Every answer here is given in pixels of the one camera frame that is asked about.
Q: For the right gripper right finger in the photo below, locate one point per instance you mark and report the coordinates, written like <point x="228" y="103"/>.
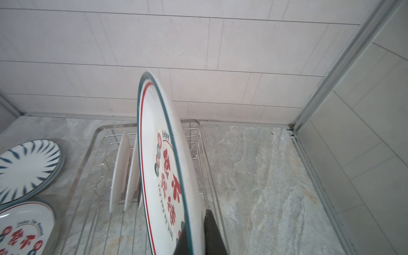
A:
<point x="213" y="240"/>

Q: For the rearmost white plate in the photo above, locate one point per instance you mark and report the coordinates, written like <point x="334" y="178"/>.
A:
<point x="174" y="209"/>

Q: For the orange sunburst plate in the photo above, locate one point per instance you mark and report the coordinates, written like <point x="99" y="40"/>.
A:
<point x="134" y="176"/>
<point x="120" y="172"/>

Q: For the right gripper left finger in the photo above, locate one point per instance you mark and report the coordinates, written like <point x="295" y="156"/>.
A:
<point x="182" y="247"/>

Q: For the red text white plate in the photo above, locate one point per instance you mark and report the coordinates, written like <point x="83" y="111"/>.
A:
<point x="28" y="228"/>

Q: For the black striped white plate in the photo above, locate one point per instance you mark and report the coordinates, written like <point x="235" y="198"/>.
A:
<point x="28" y="168"/>

